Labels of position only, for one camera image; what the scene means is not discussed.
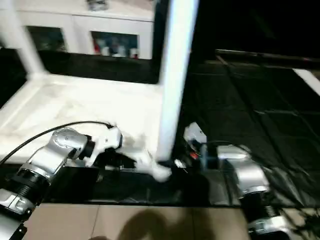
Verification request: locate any small silver ornament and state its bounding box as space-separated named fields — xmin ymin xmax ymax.
xmin=86 ymin=0 xmax=110 ymax=12

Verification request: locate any black work mat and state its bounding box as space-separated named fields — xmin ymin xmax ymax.
xmin=0 ymin=50 xmax=320 ymax=207

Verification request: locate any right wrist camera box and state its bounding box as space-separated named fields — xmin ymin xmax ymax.
xmin=183 ymin=122 xmax=208 ymax=146

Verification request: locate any white flat board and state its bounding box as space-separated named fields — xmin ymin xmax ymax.
xmin=294 ymin=69 xmax=320 ymax=97

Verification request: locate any white plastic table top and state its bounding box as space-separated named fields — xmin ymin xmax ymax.
xmin=0 ymin=72 xmax=173 ymax=183

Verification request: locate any white glass-door cabinet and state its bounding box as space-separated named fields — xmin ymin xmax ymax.
xmin=0 ymin=0 xmax=156 ymax=60

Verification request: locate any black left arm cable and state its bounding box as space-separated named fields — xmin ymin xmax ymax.
xmin=0 ymin=120 xmax=113 ymax=166

